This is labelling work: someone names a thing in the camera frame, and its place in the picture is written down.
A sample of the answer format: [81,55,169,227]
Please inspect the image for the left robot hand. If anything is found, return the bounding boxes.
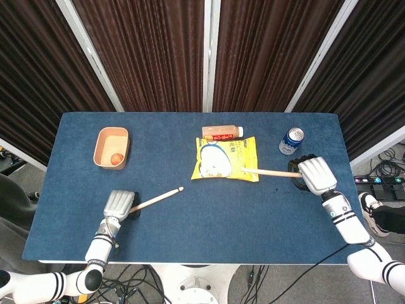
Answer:
[103,189,142,221]

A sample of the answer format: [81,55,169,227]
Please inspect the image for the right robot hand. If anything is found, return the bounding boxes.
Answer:
[287,154,338,194]

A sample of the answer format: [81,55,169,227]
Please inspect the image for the pale wooden drumstick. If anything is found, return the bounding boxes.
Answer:
[242,167,302,177]
[129,186,185,213]

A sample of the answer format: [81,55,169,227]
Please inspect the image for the blue drink can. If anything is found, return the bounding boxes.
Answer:
[278,127,305,156]

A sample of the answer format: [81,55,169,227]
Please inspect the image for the power strip with lights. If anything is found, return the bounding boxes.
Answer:
[353,175,405,185]

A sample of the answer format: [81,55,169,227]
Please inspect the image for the brown paper food container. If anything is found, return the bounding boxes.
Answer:
[92,127,130,171]

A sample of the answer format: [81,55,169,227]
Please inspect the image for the white black sneaker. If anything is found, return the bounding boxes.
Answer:
[359,192,392,238]

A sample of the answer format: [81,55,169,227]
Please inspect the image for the black foot pedal box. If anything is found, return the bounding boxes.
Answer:
[371,182,405,201]

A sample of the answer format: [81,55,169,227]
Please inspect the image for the black trouser leg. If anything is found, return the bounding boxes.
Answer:
[371,204,405,235]

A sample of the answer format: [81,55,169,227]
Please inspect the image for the blue table cloth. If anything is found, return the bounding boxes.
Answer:
[22,111,371,264]

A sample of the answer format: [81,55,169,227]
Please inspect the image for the yellow snack bag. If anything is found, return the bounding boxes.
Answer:
[190,136,260,183]

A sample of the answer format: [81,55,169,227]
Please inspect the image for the brown pleated screen panel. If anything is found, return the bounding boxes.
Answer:
[0,0,124,172]
[204,0,358,113]
[56,0,219,113]
[284,0,405,168]

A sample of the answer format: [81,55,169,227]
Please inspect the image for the brown drink bottle white cap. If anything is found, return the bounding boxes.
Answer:
[201,125,244,141]

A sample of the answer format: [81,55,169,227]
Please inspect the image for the white table base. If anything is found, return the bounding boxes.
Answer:
[151,263,241,304]

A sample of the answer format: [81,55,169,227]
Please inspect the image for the tangled black cables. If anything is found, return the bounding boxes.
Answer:
[368,144,405,179]

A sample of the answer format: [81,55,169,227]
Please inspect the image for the black floor cable bundle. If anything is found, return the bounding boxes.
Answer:
[63,264,171,304]

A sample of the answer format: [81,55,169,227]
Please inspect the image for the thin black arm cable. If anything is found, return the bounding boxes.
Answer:
[280,243,356,300]

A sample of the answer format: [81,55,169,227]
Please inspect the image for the black cable with connector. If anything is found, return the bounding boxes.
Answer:
[239,264,270,304]

